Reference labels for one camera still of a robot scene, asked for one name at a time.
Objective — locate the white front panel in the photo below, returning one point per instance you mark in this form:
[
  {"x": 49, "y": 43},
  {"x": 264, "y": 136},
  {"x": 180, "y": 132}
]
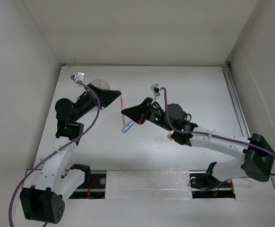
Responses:
[{"x": 148, "y": 185}]

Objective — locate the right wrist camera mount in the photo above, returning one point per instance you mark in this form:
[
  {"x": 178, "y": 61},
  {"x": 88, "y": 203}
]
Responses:
[{"x": 156, "y": 91}]

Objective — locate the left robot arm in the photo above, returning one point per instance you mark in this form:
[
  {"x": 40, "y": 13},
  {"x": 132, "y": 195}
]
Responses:
[{"x": 45, "y": 200}]

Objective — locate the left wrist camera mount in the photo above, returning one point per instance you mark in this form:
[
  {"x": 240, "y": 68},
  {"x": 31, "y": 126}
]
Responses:
[{"x": 78, "y": 79}]

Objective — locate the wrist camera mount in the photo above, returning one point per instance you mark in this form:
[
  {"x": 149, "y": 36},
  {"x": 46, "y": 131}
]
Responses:
[
  {"x": 78, "y": 79},
  {"x": 156, "y": 91}
]

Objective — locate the white round divided container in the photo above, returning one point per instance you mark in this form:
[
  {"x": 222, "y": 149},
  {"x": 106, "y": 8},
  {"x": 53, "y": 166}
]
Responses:
[{"x": 99, "y": 84}]

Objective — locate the blue transparent capped item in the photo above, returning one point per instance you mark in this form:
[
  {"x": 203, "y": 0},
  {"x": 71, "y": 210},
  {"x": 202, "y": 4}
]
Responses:
[{"x": 127, "y": 126}]

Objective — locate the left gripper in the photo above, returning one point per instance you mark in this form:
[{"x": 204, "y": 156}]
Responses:
[{"x": 106, "y": 97}]

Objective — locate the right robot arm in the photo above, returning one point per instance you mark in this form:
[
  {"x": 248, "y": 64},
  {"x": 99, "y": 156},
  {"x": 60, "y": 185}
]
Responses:
[{"x": 248, "y": 158}]

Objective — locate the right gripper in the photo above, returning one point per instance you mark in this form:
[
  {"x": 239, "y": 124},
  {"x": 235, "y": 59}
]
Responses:
[{"x": 137, "y": 113}]

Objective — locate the aluminium rail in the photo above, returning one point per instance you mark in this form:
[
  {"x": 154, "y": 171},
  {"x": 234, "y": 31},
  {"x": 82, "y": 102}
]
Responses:
[{"x": 235, "y": 99}]

